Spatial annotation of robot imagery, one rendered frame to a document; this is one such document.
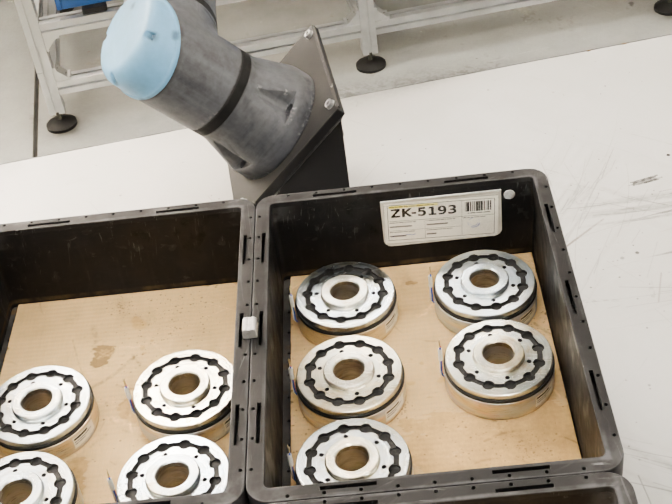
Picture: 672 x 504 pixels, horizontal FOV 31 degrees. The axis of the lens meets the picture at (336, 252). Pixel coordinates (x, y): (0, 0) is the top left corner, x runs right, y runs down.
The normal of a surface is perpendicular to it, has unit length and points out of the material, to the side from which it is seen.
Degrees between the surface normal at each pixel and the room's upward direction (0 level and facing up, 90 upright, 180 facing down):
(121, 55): 45
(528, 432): 0
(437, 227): 90
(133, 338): 0
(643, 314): 0
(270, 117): 59
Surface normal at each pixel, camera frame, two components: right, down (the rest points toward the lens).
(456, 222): 0.03, 0.64
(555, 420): -0.11, -0.76
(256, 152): -0.15, 0.55
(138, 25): -0.75, -0.32
